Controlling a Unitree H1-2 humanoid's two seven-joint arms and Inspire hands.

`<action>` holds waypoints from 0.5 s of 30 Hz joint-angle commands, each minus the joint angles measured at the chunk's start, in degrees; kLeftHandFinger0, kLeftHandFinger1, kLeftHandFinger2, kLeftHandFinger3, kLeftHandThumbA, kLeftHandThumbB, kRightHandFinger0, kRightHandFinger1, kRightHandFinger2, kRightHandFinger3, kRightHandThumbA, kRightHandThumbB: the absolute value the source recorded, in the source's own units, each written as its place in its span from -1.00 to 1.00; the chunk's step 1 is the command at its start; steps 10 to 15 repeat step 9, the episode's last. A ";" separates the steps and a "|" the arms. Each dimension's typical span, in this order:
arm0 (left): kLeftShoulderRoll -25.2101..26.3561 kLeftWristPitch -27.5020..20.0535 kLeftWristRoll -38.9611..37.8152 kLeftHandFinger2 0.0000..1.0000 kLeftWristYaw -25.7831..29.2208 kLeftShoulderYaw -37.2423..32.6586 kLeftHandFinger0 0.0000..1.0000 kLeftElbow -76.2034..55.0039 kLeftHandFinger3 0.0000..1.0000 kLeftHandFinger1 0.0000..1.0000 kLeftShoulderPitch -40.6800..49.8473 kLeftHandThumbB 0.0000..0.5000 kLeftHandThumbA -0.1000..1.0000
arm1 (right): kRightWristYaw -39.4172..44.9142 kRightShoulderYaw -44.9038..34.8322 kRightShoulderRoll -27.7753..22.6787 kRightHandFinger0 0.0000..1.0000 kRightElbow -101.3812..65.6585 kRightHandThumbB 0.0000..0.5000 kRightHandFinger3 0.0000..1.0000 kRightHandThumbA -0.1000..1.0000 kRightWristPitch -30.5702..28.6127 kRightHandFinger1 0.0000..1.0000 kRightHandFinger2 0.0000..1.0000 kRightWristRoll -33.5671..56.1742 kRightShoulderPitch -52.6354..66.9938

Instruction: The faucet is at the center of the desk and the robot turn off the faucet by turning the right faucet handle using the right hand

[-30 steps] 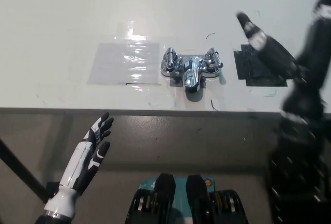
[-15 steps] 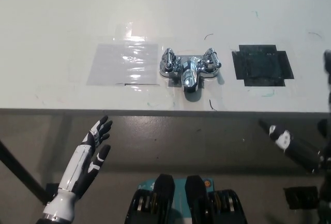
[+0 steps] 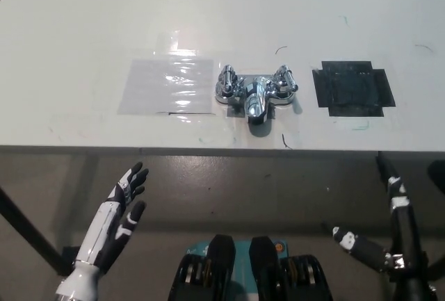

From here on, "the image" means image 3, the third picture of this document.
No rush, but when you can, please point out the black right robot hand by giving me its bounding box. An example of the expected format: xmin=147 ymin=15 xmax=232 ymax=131
xmin=331 ymin=156 xmax=436 ymax=301

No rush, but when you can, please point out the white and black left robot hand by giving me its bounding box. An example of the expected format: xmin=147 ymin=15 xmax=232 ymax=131
xmin=54 ymin=161 xmax=151 ymax=301

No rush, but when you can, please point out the chrome faucet lever handle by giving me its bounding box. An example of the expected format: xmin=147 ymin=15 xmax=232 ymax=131
xmin=274 ymin=65 xmax=300 ymax=94
xmin=218 ymin=64 xmax=239 ymax=94

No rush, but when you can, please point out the chrome faucet body with spout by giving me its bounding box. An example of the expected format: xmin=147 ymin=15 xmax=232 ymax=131
xmin=214 ymin=74 xmax=297 ymax=125

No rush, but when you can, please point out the black rounded object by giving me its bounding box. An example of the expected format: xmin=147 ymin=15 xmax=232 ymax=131
xmin=428 ymin=161 xmax=445 ymax=191

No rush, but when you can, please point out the black diagonal table leg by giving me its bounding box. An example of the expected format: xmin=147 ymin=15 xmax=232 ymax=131
xmin=0 ymin=185 xmax=71 ymax=277

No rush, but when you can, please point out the black tape patch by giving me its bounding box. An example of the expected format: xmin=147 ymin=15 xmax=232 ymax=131
xmin=310 ymin=60 xmax=398 ymax=119

